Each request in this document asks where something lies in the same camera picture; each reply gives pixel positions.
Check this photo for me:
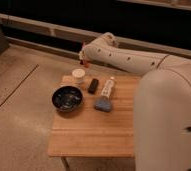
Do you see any dark ceramic bowl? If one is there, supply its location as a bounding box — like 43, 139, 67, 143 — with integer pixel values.
52, 86, 83, 112

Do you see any metal table leg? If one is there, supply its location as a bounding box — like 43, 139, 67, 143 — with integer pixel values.
61, 157, 70, 171

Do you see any white ceramic cup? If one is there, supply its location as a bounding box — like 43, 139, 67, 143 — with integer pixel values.
72, 68, 85, 84

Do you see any wooden table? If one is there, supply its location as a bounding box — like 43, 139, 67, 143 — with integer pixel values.
47, 76, 140, 157

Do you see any white tube with label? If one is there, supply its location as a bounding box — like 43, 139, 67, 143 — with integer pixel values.
101, 77, 115, 98

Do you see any black rectangular block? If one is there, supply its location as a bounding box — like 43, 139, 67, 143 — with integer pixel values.
88, 79, 99, 94

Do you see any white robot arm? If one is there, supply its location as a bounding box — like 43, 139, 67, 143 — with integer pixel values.
79, 32, 191, 171

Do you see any orange red pepper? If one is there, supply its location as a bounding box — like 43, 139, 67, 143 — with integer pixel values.
82, 60, 89, 68

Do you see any blue sponge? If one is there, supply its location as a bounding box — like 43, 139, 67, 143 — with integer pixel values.
94, 97, 112, 112

